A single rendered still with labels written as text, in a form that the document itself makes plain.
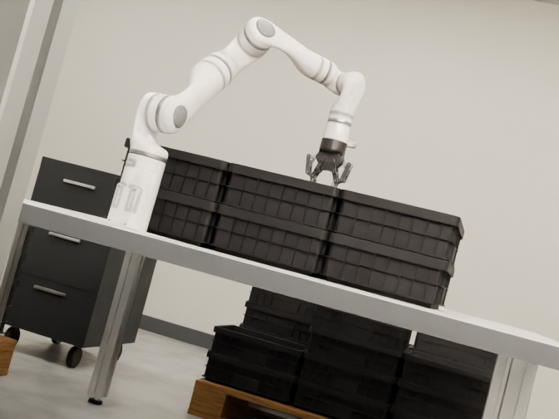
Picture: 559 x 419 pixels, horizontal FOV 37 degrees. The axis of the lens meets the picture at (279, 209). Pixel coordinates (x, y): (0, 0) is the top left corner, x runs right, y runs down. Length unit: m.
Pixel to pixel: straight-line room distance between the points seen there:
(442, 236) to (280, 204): 0.41
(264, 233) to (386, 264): 0.32
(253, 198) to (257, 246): 0.12
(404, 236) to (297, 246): 0.27
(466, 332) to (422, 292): 0.50
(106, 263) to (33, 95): 3.46
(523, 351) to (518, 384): 0.59
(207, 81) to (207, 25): 4.08
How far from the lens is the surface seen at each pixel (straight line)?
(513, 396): 2.16
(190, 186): 2.20
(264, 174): 2.14
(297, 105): 5.86
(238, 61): 2.28
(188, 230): 2.19
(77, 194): 3.97
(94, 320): 3.94
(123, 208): 2.00
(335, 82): 2.47
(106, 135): 6.25
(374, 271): 2.07
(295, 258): 2.11
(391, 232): 2.07
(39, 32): 0.42
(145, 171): 2.00
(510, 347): 1.58
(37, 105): 0.42
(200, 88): 2.09
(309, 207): 2.11
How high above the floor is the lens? 0.73
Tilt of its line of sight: 3 degrees up
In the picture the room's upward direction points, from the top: 15 degrees clockwise
